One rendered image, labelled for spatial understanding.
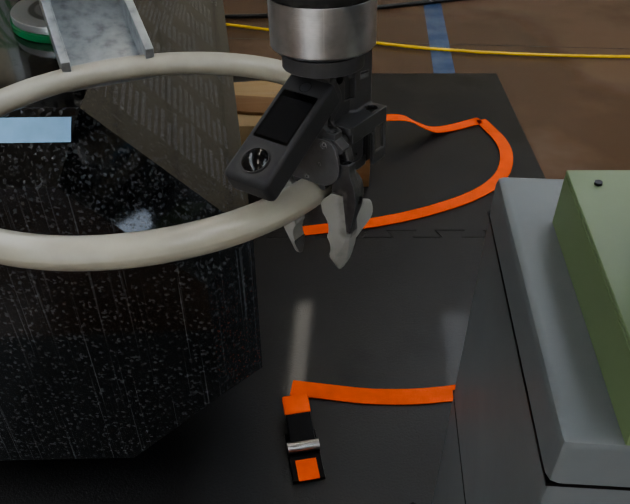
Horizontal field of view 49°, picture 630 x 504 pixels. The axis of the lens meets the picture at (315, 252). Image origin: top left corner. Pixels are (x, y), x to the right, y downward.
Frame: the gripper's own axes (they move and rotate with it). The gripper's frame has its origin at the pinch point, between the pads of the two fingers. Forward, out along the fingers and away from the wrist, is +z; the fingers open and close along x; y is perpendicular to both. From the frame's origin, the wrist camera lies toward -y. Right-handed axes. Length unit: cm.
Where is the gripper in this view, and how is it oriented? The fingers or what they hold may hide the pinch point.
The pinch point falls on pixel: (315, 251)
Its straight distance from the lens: 69.1
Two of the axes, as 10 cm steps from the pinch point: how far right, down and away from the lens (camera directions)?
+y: 5.9, -4.8, 6.5
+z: 0.3, 8.2, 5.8
